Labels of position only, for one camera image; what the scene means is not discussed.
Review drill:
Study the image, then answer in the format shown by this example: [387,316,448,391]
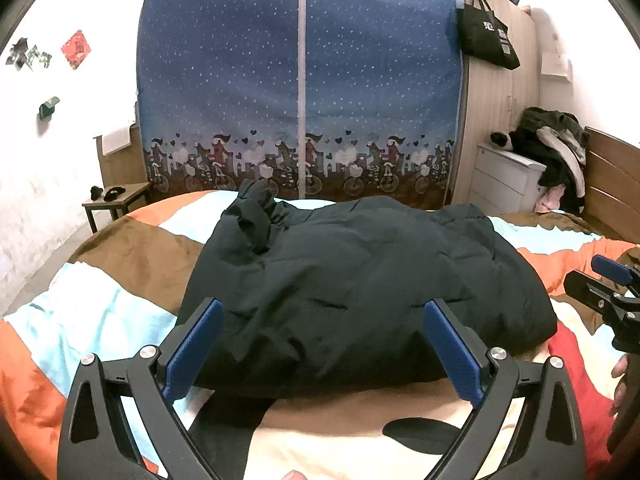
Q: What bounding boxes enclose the colourful striped bed cover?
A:
[1,192,639,479]

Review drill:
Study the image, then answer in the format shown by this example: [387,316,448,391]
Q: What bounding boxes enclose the pile of clothes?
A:
[489,106,589,214]

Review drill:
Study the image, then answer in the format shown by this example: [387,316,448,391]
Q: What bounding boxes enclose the black tote bag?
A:
[457,0,521,70]

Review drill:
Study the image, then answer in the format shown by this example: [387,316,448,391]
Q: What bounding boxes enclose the black objects on table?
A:
[90,186,126,203]

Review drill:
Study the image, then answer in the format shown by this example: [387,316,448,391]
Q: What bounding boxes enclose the white paper bag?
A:
[540,34,573,84]

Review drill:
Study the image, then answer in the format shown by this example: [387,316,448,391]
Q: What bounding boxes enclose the wooden headboard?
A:
[582,127,640,244]

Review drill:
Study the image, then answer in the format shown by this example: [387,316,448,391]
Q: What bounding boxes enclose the blue fabric wardrobe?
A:
[137,0,463,209]

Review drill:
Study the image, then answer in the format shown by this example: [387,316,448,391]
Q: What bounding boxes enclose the person's left hand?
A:
[282,470,307,480]

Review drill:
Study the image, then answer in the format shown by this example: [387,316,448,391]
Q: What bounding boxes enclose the dark green padded jacket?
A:
[178,182,556,399]

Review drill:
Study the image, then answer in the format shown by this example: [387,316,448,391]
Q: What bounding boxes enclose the white drawer cabinet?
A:
[468,143,547,216]

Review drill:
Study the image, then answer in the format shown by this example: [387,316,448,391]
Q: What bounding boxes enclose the wooden wardrobe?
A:
[449,0,540,204]

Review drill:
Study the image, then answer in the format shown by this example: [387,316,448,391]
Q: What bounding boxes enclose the green wall hook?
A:
[38,96,60,120]

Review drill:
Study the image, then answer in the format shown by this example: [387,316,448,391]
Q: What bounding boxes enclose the green black wall stickers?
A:
[6,37,52,70]

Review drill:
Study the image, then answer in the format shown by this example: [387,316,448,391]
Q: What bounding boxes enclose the small dark side table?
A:
[82,182,151,234]

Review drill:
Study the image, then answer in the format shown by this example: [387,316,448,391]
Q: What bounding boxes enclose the person's right hand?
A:
[608,353,629,417]

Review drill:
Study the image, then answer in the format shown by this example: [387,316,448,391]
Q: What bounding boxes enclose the red square wall sticker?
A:
[61,29,91,70]

